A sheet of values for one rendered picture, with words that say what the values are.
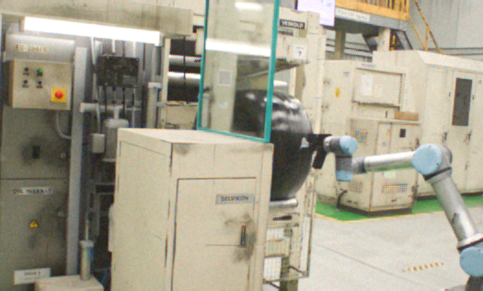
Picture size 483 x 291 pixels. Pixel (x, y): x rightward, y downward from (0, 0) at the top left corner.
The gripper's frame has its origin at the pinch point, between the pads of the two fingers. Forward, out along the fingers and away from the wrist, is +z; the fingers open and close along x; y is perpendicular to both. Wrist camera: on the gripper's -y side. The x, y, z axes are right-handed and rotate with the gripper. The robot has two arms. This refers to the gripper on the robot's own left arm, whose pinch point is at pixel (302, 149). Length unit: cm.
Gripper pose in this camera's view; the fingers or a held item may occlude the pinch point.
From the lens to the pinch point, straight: 274.5
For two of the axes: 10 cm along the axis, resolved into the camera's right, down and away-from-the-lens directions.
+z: -5.2, 0.0, 8.5
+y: 0.2, -10.0, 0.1
